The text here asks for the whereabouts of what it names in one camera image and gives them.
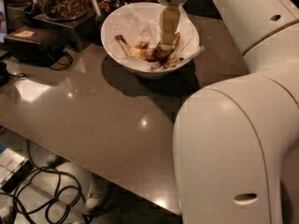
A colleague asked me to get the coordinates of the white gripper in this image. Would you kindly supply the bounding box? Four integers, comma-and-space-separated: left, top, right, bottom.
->
158, 0, 188, 45

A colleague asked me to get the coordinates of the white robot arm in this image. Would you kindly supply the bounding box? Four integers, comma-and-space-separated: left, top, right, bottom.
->
173, 0, 299, 224

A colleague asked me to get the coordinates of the white paper bowl liner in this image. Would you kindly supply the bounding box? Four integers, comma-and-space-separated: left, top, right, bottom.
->
109, 4, 206, 72

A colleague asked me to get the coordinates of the white ceramic bowl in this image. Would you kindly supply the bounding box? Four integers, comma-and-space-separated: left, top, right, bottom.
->
100, 2, 201, 80

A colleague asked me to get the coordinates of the banana peel scrap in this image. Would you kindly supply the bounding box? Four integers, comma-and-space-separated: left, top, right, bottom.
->
162, 58, 182, 69

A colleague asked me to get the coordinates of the dark metal stand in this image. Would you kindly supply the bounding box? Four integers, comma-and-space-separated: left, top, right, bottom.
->
34, 9, 100, 51

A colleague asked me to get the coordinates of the glass jar of nuts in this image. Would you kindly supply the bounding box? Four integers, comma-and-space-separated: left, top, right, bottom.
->
37, 0, 89, 21

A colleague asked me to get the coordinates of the black box device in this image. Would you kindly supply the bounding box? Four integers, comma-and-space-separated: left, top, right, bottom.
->
4, 26, 67, 67

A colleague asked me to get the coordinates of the white shoe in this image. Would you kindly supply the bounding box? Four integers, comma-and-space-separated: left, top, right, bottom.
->
85, 175, 108, 213

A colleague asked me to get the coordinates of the white floor box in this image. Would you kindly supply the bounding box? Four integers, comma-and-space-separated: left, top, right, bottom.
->
0, 148, 34, 193

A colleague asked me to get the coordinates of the black cable on table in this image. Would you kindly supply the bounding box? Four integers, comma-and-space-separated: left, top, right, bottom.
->
46, 51, 75, 72

